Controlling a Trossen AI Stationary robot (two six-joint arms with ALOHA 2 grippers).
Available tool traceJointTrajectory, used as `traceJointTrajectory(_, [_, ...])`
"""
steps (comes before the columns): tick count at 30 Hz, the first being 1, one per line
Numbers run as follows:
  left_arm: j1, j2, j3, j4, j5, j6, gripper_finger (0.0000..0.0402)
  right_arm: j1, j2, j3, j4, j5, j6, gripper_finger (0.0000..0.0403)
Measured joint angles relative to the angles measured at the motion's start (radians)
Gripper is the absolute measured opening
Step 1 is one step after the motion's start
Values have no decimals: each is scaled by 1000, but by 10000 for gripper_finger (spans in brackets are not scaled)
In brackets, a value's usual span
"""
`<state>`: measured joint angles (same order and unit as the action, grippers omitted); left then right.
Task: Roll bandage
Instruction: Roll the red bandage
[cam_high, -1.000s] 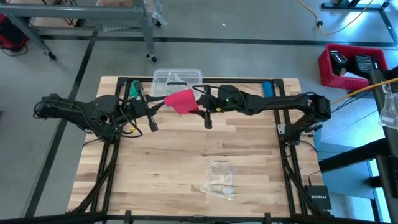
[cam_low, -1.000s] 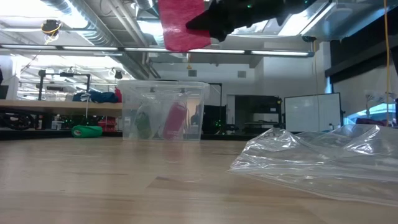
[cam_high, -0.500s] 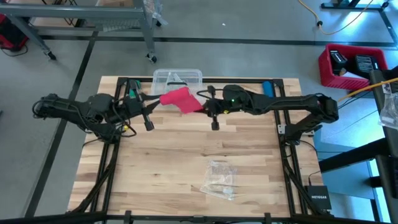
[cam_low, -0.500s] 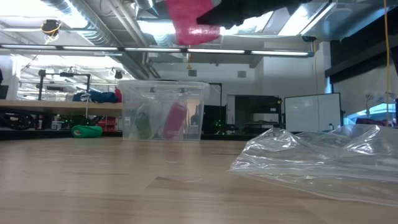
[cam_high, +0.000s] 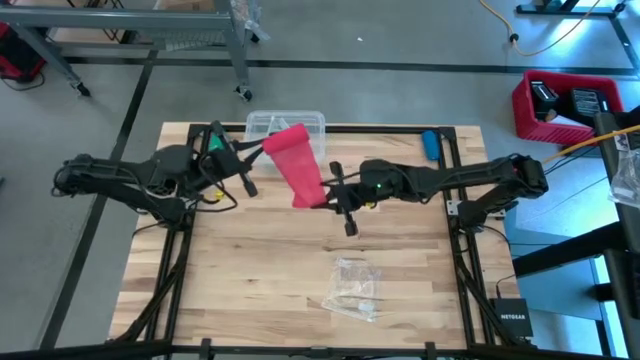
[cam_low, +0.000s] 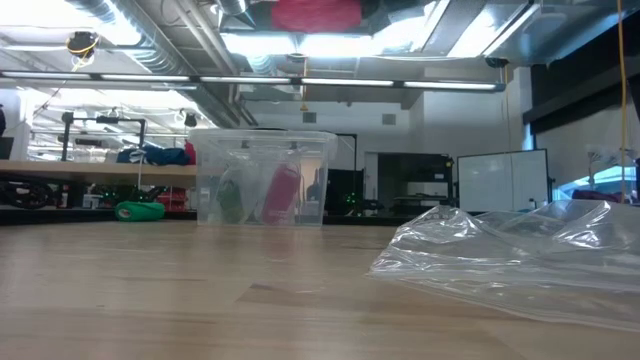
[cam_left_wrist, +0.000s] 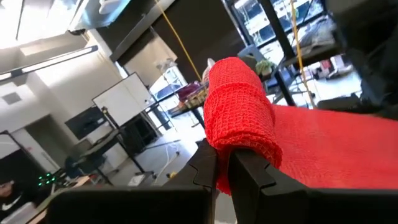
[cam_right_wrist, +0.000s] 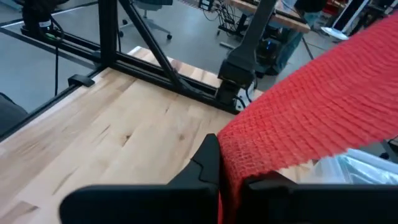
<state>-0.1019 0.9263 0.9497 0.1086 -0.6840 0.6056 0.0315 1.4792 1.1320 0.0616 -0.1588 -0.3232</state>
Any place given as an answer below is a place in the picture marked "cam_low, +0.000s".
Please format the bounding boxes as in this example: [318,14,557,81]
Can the black camera rig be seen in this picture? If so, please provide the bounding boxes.
[60,110,148,163]

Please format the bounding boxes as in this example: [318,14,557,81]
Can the bagged green bandage roll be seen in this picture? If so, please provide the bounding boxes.
[217,177,247,224]

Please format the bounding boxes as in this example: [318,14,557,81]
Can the clear plastic zip bag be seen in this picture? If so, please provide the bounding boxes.
[366,199,640,334]

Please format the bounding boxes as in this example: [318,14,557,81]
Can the hanging yellow cable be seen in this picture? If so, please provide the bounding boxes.
[615,0,630,204]

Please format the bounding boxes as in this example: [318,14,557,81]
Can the hanging yellow cable reel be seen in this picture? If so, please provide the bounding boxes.
[65,30,100,70]

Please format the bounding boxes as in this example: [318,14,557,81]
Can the red elastic bandage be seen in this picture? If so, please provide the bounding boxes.
[270,0,364,34]

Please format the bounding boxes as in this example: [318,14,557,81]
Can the white cabinet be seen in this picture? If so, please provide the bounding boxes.
[456,148,552,214]

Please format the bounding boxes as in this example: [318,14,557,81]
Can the purple bag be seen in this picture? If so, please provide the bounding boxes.
[570,188,632,204]

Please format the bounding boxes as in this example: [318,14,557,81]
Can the wooden workbench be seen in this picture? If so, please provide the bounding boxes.
[0,158,198,189]

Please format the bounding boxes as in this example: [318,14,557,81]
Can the black monitor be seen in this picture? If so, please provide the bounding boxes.
[323,168,359,218]

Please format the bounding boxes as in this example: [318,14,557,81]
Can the clear plastic storage box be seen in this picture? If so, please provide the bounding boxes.
[188,128,339,227]

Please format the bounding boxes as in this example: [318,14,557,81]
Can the black shelving unit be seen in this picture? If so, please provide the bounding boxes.
[376,151,458,217]

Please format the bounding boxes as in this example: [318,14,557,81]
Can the red storage bins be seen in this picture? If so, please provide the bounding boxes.
[156,185,193,213]

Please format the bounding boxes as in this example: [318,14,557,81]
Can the bagged red bandage roll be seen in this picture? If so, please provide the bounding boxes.
[260,163,303,226]

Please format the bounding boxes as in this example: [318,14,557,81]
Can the blue cloth bag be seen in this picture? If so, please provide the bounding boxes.
[113,144,191,168]

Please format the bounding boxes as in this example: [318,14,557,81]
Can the black aluminium table frame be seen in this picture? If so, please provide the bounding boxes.
[0,206,416,227]

